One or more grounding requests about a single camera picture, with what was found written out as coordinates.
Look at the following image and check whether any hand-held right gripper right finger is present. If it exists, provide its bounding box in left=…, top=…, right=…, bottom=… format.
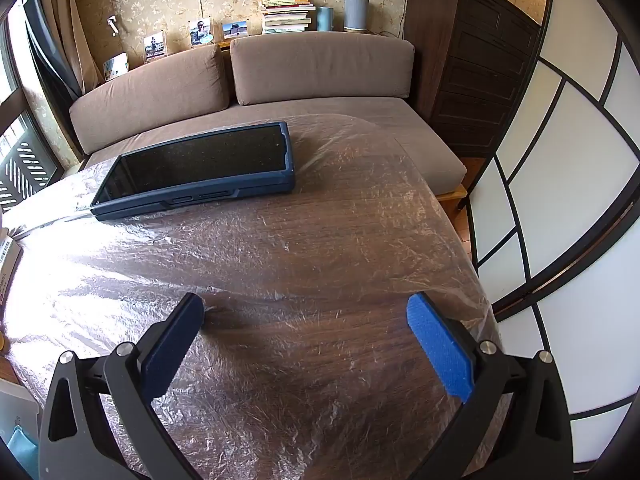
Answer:
left=406, top=291, right=573, bottom=480

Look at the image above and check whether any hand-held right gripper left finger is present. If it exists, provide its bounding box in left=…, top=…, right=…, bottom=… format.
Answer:
left=39, top=292, right=206, bottom=480

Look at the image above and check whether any clear plastic table cover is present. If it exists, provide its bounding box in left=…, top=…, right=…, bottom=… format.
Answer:
left=0, top=112, right=501, bottom=480

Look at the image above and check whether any white printed medicine box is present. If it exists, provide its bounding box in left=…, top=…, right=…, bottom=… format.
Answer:
left=0, top=227, right=23, bottom=311

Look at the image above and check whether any brown sofa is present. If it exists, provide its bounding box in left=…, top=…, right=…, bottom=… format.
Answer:
left=68, top=31, right=468, bottom=218

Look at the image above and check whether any light blue cloth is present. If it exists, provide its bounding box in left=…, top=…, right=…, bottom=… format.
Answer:
left=0, top=425, right=40, bottom=480

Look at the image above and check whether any tablet in blue case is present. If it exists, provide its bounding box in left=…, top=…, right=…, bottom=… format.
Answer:
left=90, top=121, right=297, bottom=223

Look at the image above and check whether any balcony railing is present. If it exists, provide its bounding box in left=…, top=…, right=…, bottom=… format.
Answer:
left=0, top=110, right=58, bottom=213

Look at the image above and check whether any white panel sliding screen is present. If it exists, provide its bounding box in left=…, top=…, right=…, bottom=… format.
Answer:
left=467, top=0, right=640, bottom=480

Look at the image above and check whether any brown sofa back cushion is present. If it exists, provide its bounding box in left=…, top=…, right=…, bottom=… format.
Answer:
left=230, top=31, right=416, bottom=107
left=68, top=42, right=231, bottom=156

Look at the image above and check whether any dark wooden dresser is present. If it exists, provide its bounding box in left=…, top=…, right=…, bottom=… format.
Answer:
left=404, top=0, right=543, bottom=158

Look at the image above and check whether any dark curtain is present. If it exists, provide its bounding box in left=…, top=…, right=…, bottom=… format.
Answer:
left=22, top=0, right=83, bottom=106

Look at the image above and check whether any beige curtain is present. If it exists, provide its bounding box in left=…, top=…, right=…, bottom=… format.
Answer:
left=37, top=0, right=108, bottom=96

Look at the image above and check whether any dark framed window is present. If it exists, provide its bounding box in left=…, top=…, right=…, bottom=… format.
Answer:
left=0, top=0, right=66, bottom=213

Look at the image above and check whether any grey cylinder speaker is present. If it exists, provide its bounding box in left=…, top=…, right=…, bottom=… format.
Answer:
left=344, top=0, right=370, bottom=32

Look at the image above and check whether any stack of books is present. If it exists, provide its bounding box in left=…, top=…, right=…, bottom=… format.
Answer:
left=259, top=0, right=317, bottom=36

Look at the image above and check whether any rounded photo frame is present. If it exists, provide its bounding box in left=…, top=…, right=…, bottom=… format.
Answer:
left=103, top=52, right=131, bottom=82

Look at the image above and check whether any clear standing photo frame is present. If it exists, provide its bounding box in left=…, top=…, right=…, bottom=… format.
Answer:
left=144, top=31, right=167, bottom=63
left=190, top=17, right=215, bottom=48

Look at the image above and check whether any black cable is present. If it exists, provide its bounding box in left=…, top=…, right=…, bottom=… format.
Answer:
left=377, top=7, right=407, bottom=40

